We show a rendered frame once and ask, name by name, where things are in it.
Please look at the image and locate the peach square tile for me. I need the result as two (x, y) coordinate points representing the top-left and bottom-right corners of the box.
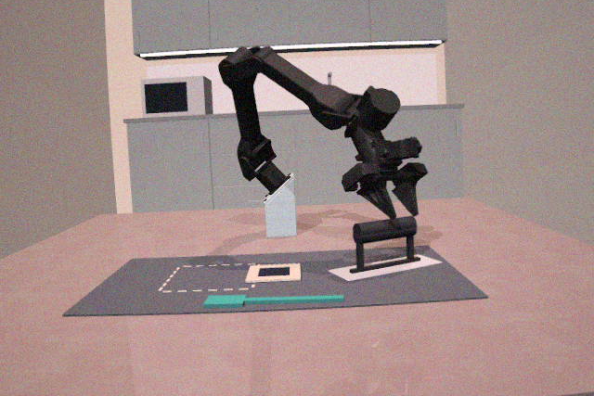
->
(245, 263), (301, 283)

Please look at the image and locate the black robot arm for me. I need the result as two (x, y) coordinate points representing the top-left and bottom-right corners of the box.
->
(218, 46), (422, 195)

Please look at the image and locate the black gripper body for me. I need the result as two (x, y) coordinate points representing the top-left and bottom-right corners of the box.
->
(342, 135), (428, 192)

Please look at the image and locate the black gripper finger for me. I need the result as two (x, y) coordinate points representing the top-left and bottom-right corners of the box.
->
(356, 175), (396, 220)
(392, 174), (421, 217)

